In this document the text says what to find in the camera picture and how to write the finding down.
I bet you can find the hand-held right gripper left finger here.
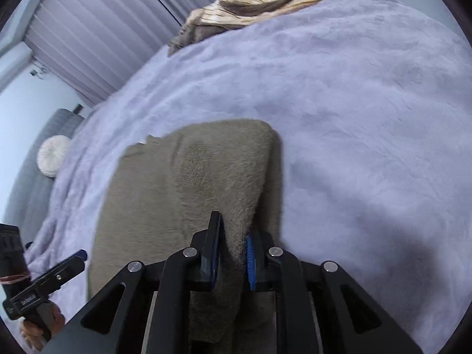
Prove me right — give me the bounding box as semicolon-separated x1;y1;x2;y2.
40;211;224;354

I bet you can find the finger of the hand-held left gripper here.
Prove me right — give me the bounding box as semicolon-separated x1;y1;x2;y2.
52;249;88;267

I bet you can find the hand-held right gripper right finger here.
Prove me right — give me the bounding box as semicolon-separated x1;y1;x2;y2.
246;228;423;354

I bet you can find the olive knit sweater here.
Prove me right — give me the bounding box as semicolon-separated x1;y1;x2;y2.
86;119;284;354

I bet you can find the person's left hand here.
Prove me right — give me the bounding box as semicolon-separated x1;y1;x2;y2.
20;300;66;352

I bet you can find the grey quilted headboard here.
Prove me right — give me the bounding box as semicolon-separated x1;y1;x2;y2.
0;108;88;238

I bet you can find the round cream pleated pillow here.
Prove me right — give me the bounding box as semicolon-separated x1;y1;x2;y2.
37;135;73;178

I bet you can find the lavender fleece blanket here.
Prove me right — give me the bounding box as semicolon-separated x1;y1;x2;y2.
20;0;470;354

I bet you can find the striped brown and cream blanket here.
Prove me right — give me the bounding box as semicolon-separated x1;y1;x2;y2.
168;0;346;57

